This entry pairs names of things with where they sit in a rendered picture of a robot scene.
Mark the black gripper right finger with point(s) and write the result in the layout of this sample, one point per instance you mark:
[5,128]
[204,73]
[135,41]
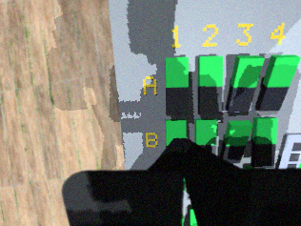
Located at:
[223,194]

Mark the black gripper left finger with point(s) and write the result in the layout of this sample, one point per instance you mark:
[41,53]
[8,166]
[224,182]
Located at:
[152,196]

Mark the grey switch panel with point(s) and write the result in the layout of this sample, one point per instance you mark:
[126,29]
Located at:
[225,74]

